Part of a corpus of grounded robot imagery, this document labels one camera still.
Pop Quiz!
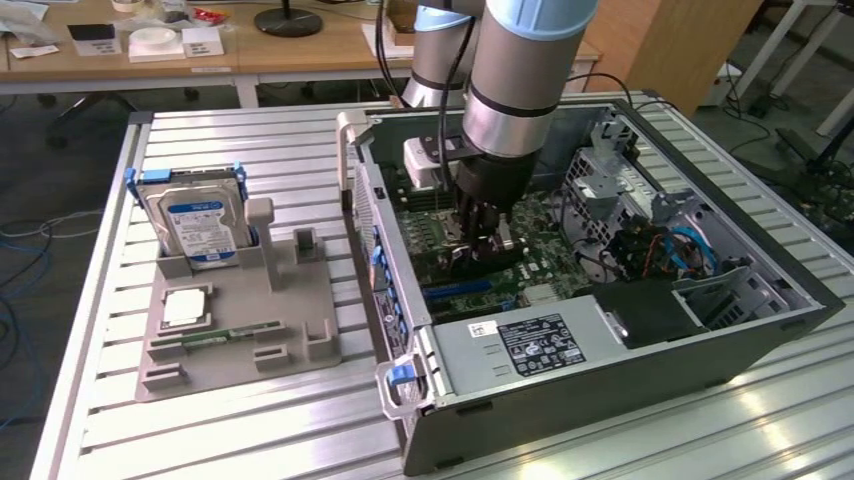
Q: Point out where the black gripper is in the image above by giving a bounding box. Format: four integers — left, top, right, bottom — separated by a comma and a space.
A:
455, 154, 536, 251

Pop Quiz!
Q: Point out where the CPU socket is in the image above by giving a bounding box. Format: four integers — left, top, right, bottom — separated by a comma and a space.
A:
425, 208, 468, 251

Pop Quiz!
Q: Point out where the silver drive cage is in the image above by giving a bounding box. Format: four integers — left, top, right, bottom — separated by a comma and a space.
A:
559, 107, 668, 241

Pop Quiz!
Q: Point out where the green motherboard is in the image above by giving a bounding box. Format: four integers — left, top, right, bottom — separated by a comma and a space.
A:
383, 169, 595, 324

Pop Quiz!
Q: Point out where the black RAM stick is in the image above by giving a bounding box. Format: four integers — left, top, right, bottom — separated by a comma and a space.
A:
416, 249, 456, 271

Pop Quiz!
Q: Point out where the blue expansion slot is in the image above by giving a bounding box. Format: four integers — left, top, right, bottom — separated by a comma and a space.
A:
420, 280, 488, 301

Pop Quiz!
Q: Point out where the white paper stack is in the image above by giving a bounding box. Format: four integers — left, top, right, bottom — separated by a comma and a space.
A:
361, 22, 416, 60

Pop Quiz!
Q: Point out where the black fan shroud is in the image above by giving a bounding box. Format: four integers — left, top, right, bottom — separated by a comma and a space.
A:
591, 278, 710, 349

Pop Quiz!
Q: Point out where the grey power supply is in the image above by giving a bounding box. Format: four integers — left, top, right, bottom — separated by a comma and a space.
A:
412, 294, 632, 399

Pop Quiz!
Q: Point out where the brown cardboard box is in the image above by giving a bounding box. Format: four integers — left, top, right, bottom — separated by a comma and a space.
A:
385, 0, 419, 36

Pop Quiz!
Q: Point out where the wooden cabinet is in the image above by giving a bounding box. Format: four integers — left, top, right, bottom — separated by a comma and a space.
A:
552, 0, 766, 116

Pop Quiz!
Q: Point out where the open grey PC case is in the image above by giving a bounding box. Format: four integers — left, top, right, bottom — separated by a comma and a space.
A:
335, 97, 847, 477

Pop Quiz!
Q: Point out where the black round lamp base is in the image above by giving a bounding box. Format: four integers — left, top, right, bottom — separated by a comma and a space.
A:
252, 0, 325, 39

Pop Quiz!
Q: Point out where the hard disk with blue caddy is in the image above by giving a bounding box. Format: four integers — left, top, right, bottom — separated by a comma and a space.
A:
124, 162, 249, 274

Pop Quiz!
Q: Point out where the black floor stand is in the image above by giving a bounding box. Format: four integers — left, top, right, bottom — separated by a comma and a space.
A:
772, 99, 854, 221

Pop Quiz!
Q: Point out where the green RAM stick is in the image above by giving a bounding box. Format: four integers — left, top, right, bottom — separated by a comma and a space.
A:
179, 322, 281, 351

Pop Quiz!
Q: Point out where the white table leg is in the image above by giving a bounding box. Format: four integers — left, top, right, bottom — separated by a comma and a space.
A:
726, 0, 854, 136

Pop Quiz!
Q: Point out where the plain white box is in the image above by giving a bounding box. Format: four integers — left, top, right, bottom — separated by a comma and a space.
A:
180, 27, 225, 59

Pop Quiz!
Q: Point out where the grey parts rack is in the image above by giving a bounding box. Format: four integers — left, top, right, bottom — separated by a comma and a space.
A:
135, 197, 341, 407

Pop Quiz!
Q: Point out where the silver CPU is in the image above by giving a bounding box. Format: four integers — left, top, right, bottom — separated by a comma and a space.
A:
159, 293, 208, 330

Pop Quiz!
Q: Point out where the white box with tape roll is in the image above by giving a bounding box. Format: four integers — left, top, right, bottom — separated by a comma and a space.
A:
127, 27, 187, 64

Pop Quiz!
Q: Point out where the black chair base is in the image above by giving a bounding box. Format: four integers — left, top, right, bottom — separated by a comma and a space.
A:
36, 92, 139, 149

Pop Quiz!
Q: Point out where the wooden desk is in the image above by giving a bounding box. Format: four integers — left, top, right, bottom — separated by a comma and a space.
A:
0, 0, 602, 109

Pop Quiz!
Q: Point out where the black and white label box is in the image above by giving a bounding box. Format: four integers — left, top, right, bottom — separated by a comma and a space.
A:
65, 23, 125, 57

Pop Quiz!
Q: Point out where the clear plastic bag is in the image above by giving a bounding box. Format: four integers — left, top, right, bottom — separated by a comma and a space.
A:
0, 0, 61, 46

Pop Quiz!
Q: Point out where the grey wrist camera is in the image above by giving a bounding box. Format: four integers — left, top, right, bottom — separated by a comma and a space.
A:
401, 135, 479, 190

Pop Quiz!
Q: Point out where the black and red wire bundle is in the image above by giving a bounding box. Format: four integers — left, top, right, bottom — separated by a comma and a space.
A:
606, 227, 668, 279

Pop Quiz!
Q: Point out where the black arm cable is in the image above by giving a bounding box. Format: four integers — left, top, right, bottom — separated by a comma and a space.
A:
371, 0, 479, 194

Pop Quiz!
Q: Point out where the blue wire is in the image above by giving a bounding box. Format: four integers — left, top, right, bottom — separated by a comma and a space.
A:
666, 225, 719, 274

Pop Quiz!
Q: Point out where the white switch box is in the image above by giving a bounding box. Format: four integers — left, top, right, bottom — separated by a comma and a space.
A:
711, 62, 743, 109

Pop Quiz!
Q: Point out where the blue floor cable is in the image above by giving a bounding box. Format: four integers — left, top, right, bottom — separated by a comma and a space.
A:
0, 199, 54, 431

